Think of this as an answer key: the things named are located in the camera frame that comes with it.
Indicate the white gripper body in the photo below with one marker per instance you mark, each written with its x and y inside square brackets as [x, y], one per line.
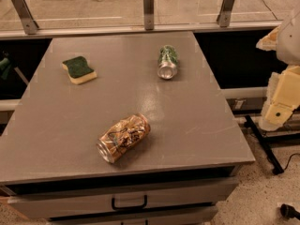
[289, 42]

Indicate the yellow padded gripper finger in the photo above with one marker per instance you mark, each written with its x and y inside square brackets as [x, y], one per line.
[283, 97]

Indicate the green soda can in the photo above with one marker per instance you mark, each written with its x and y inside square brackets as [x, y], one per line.
[167, 62]

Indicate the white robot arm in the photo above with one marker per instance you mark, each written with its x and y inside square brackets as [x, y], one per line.
[283, 90]

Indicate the green and yellow sponge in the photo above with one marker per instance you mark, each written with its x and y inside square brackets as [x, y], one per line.
[78, 70]

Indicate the black floor stand leg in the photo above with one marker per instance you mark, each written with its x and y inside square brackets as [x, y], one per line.
[277, 169]

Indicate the black plug bottom right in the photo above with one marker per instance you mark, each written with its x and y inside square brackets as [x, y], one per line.
[288, 211]

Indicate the upper grey drawer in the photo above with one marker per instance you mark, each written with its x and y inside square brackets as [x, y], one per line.
[98, 200]

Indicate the grey drawer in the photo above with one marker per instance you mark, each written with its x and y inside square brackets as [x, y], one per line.
[183, 216]
[98, 200]

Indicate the lower grey drawer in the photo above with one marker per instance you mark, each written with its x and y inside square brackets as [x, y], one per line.
[183, 216]

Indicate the glass barrier panel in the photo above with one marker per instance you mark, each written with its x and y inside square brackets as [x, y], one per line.
[68, 16]

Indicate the green object at left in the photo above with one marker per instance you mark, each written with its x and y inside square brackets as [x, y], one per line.
[5, 66]

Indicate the middle metal bracket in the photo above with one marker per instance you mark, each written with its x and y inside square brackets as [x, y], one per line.
[148, 14]

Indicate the black drawer handle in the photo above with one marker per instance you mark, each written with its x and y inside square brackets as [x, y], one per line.
[137, 203]

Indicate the left metal bracket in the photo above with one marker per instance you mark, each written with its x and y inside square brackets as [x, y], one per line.
[29, 25]

